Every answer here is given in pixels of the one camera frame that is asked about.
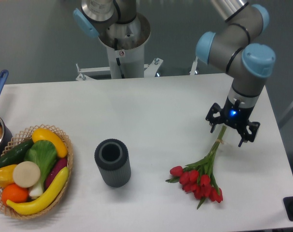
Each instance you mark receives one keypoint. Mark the beige round disc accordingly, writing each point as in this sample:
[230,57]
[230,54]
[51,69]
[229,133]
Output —
[26,174]

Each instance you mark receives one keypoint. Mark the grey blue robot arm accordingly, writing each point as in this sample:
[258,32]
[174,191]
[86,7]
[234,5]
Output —
[249,64]

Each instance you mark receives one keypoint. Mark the orange fruit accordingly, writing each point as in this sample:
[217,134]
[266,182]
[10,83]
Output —
[15,194]

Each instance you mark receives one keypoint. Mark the yellow bell pepper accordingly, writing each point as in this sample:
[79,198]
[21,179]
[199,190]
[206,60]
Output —
[6,175]

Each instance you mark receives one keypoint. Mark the green bok choy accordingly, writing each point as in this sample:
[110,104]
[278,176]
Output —
[44,154]

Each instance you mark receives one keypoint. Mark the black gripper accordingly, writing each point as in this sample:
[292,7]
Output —
[236,114]

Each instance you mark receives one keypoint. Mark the dark grey ribbed vase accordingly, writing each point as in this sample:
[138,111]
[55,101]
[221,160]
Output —
[112,159]

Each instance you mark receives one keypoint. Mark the red tulip bouquet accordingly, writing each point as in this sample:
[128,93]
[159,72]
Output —
[198,177]

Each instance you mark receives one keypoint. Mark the yellow banana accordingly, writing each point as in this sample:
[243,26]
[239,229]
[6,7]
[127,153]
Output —
[41,203]

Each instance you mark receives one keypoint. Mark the purple sweet potato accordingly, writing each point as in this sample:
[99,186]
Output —
[61,163]

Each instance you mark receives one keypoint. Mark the woven wicker basket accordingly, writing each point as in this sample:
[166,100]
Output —
[23,136]

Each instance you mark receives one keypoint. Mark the green cucumber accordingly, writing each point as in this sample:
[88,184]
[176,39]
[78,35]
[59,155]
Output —
[16,154]

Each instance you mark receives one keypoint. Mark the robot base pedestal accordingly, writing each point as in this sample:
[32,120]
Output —
[121,29]

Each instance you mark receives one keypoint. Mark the white metal frame bracket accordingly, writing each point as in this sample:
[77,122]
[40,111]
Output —
[150,70]

